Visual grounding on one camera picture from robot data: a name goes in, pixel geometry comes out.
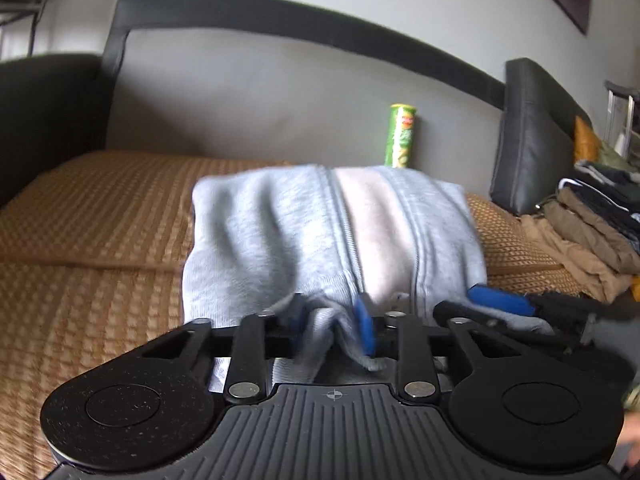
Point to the brown woven mat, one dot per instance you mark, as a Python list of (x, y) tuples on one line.
[(100, 240)]

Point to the orange cushion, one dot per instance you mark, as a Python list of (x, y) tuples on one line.
[(585, 140)]

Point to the folded tan garment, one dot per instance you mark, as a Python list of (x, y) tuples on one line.
[(575, 267)]

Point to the folded dark garment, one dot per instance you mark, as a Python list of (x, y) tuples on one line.
[(607, 185)]

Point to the green chips can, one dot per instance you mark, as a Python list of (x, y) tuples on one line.
[(400, 135)]

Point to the metal rack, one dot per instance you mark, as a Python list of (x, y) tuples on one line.
[(622, 115)]

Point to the light grey zip hoodie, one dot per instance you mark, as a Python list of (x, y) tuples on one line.
[(280, 240)]

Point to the folded olive brown garment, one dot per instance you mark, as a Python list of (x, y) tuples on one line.
[(587, 225)]

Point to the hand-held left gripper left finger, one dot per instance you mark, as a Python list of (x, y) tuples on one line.
[(296, 320)]

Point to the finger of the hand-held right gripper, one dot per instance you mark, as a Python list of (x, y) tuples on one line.
[(497, 300), (480, 317)]

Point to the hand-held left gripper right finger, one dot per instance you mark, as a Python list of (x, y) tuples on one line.
[(364, 322)]

